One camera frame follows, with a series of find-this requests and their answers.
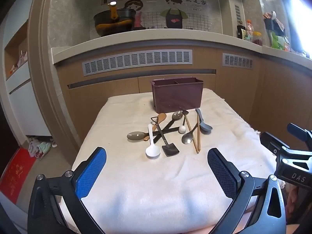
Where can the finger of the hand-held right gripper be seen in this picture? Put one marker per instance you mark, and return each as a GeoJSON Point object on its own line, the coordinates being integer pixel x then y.
{"type": "Point", "coordinates": [296, 128]}
{"type": "Point", "coordinates": [269, 140]}

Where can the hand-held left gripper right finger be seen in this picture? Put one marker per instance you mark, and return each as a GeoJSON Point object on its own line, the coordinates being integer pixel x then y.
{"type": "Point", "coordinates": [224, 173]}

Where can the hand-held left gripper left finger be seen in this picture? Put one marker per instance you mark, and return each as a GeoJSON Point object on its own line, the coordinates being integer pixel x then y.
{"type": "Point", "coordinates": [91, 173]}

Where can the wooden chopstick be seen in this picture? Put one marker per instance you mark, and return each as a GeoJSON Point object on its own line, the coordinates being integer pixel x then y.
{"type": "Point", "coordinates": [195, 141]}
{"type": "Point", "coordinates": [198, 139]}

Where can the blue-grey plastic spoon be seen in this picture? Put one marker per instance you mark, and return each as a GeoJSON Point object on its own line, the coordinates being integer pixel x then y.
{"type": "Point", "coordinates": [206, 127]}

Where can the steel spoon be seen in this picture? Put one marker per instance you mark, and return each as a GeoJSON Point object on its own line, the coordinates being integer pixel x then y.
{"type": "Point", "coordinates": [187, 139]}

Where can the black shovel-shaped spoon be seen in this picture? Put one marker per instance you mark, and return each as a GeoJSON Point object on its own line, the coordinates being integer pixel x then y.
{"type": "Point", "coordinates": [170, 149]}

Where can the small white round spoon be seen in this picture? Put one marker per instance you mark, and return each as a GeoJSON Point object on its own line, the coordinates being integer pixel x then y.
{"type": "Point", "coordinates": [182, 129]}

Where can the white plastic spoon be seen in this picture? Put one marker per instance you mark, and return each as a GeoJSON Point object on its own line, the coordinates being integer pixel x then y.
{"type": "Point", "coordinates": [153, 151]}

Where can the wooden spoon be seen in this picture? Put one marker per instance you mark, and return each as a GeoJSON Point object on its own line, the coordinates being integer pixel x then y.
{"type": "Point", "coordinates": [162, 117]}

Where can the purple plastic utensil holder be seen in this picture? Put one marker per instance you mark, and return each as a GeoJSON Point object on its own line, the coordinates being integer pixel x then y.
{"type": "Point", "coordinates": [176, 95]}

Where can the person's pink clothing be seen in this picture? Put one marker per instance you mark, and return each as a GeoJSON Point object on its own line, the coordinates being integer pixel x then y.
{"type": "Point", "coordinates": [296, 197]}

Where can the white table cloth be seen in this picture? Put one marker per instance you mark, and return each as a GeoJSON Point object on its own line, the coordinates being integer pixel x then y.
{"type": "Point", "coordinates": [136, 199]}

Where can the pile of clothes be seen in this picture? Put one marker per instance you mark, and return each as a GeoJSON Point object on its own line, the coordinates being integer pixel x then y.
{"type": "Point", "coordinates": [39, 148]}

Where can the wooden counter cabinet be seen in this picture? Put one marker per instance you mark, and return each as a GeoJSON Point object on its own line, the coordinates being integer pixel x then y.
{"type": "Point", "coordinates": [243, 87]}

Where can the red floor mat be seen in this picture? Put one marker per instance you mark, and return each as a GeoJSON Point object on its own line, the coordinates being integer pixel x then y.
{"type": "Point", "coordinates": [13, 175]}

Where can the short grey vent grille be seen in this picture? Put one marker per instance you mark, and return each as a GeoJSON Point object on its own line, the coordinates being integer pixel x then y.
{"type": "Point", "coordinates": [237, 61]}

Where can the green plastic bag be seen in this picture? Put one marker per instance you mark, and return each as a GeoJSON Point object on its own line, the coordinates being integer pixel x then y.
{"type": "Point", "coordinates": [276, 42]}

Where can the red jar with yellow lid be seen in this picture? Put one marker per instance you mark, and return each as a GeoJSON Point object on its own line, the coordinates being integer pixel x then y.
{"type": "Point", "coordinates": [257, 39]}

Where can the white shelf cabinet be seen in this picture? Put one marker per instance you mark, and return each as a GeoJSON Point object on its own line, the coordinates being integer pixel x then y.
{"type": "Point", "coordinates": [19, 97]}

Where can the window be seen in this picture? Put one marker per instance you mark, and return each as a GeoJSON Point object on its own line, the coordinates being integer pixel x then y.
{"type": "Point", "coordinates": [301, 22]}

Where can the plastic bottle with orange cap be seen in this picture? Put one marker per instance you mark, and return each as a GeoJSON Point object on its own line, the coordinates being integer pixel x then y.
{"type": "Point", "coordinates": [248, 31]}

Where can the dark carton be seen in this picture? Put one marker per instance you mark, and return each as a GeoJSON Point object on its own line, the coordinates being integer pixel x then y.
{"type": "Point", "coordinates": [241, 32]}

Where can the long grey vent grille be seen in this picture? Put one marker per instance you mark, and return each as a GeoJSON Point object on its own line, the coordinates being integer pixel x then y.
{"type": "Point", "coordinates": [136, 62]}

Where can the light stone countertop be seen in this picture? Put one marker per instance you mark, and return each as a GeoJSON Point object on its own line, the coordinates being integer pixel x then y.
{"type": "Point", "coordinates": [146, 40]}

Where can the black wall rack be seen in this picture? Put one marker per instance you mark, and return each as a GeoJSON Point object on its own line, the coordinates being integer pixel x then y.
{"type": "Point", "coordinates": [271, 24]}

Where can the cartoon wall sticker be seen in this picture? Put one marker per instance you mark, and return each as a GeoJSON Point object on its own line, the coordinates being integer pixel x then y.
{"type": "Point", "coordinates": [173, 12]}

